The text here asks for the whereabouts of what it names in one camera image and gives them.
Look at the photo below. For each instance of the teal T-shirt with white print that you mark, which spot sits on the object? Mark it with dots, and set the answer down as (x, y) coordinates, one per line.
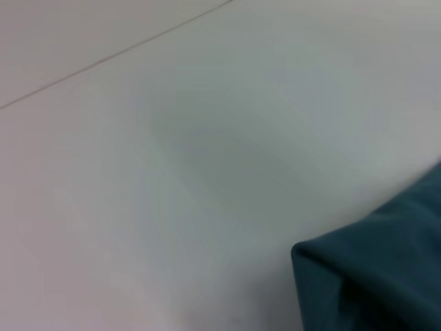
(379, 269)

